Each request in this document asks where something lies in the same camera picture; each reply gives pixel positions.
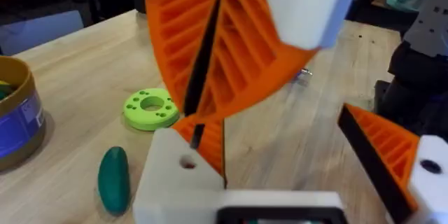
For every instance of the green disc with holes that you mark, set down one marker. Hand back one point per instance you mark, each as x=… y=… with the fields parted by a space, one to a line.
x=150 y=115

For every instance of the blue and tan toy tub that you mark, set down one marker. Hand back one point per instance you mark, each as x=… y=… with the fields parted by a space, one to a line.
x=17 y=126

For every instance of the bare white left gripper left finger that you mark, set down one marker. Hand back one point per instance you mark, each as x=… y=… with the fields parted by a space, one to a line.
x=168 y=189

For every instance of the grey chair back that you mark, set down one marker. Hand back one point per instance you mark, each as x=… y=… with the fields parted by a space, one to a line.
x=38 y=31

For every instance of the small metal screw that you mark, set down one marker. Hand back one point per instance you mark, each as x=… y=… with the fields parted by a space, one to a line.
x=305 y=73

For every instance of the finger of the white orange right gripper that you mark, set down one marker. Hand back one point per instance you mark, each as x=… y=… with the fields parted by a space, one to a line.
x=252 y=56
x=175 y=35

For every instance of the white orange left gripper right finger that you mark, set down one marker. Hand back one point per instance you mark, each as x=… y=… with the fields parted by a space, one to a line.
x=392 y=154

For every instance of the dark green vegetable toy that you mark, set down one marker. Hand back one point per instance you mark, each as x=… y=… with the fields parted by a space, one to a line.
x=113 y=182

